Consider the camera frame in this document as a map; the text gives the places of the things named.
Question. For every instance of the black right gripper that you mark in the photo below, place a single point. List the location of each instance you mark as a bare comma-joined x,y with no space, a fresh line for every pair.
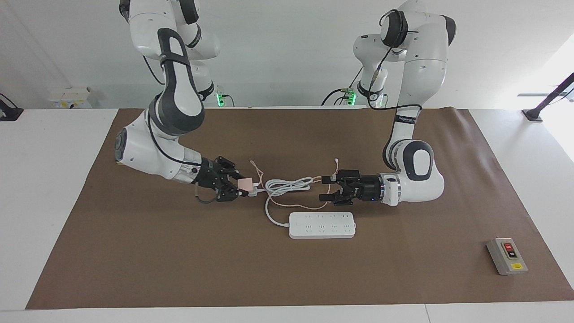
210,177

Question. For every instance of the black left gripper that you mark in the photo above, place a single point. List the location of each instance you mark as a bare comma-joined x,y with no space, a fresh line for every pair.
365,188

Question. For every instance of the pink charger adapter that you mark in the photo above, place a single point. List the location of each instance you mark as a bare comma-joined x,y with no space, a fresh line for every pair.
245,184

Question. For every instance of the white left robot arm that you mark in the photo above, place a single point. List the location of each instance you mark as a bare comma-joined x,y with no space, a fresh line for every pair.
421,67

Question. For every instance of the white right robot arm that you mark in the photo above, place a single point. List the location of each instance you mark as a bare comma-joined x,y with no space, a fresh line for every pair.
175,98

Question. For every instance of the white power strip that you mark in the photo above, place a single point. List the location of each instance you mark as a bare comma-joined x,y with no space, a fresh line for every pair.
323,226

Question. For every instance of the brown paper mat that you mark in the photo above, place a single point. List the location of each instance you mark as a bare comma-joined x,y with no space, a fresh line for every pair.
179,260

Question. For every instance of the white box yellow labels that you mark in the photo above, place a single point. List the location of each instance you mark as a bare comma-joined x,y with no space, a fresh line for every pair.
69,98

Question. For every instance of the black stand bar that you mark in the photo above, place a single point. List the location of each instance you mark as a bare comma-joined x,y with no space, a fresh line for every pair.
533,114

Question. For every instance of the grey on-off switch box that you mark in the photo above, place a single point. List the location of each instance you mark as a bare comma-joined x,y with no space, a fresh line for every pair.
506,258

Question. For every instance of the black bracket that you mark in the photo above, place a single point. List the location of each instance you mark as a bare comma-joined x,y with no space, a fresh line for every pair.
11,114

